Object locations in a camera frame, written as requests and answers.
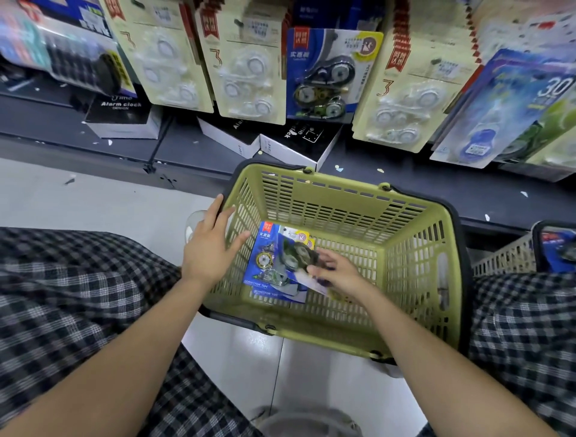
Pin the person's left hand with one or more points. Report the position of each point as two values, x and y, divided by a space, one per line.
207 256

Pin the person's right hand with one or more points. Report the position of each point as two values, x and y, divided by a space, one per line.
346 277

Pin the person's left thumb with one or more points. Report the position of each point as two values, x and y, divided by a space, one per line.
238 243

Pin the person's right fingers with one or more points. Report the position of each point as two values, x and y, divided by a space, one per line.
324 265

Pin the correction tape blister packet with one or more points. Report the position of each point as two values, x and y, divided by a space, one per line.
297 252

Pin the green plastic shopping basket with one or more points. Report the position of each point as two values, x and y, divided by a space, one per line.
405 252

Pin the person's left forearm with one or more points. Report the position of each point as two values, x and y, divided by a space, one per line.
112 369

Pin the person's right forearm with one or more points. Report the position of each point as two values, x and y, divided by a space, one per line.
432 369

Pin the blue correction tape packet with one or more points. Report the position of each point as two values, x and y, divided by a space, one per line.
265 256
276 293

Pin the black white alarm clock box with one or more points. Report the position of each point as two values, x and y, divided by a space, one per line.
121 118
234 135
299 142

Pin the dark shelf base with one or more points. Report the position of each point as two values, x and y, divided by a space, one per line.
427 184

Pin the white shoe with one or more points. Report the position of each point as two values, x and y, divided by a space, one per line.
310 423

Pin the cream packets of clear tape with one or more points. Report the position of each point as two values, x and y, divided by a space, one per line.
405 103
166 58
247 72

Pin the black white plaid trousers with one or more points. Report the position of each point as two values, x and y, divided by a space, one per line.
67 292

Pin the beige plastic shopping basket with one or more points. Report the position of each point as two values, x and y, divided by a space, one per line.
504 260

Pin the hanging blue correction tape packets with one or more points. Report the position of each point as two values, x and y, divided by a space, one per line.
328 76

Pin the light blue correction tape packets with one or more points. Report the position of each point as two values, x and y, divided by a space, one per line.
495 112

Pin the blue packet in beige basket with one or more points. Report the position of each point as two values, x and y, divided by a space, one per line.
558 250

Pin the green correction tape packets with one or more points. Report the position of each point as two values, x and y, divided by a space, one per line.
549 130

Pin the hanging packets of black calculators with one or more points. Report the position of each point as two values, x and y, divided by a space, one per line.
58 49

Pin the white hanging packets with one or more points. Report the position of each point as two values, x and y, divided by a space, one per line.
517 27

